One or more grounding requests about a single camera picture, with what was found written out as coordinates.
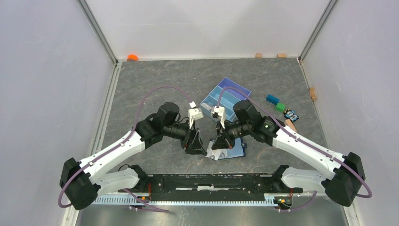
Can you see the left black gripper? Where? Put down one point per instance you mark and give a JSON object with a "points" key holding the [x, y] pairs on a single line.
{"points": [[195, 146]]}

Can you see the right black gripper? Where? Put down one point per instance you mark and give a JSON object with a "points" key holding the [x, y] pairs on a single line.
{"points": [[221, 141]]}

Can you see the blue card holder wallet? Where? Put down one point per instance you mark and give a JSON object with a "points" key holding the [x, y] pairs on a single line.
{"points": [[238, 150]]}

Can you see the blue purple three-bin tray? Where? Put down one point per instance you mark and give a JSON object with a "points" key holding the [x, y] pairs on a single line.
{"points": [[229, 98]]}

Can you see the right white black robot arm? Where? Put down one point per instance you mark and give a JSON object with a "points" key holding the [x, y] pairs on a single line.
{"points": [[341, 177]]}

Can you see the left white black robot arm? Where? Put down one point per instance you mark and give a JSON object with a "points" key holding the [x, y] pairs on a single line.
{"points": [[84, 180]]}

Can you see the grey cards in tray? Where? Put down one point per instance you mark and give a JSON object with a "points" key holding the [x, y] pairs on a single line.
{"points": [[206, 106]]}

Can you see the blue toy brick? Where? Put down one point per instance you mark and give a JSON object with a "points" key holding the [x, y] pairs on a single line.
{"points": [[272, 99]]}

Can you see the green toy brick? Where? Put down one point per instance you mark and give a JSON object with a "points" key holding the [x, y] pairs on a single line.
{"points": [[280, 107]]}

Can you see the wooden stick block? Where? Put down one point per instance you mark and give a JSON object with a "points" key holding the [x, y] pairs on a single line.
{"points": [[290, 124]]}

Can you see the black owl pattern block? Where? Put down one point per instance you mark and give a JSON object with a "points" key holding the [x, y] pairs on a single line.
{"points": [[290, 115]]}

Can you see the curved wooden piece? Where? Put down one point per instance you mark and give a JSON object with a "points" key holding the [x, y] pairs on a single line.
{"points": [[312, 93]]}

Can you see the orange round cap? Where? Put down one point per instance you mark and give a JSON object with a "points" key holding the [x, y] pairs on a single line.
{"points": [[132, 57]]}

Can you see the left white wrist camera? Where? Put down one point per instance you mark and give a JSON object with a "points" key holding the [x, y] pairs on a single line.
{"points": [[193, 115]]}

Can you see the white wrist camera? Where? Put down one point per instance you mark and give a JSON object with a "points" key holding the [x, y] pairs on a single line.
{"points": [[219, 113], [193, 115]]}

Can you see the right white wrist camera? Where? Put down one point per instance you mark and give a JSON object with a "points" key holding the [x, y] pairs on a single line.
{"points": [[219, 113]]}

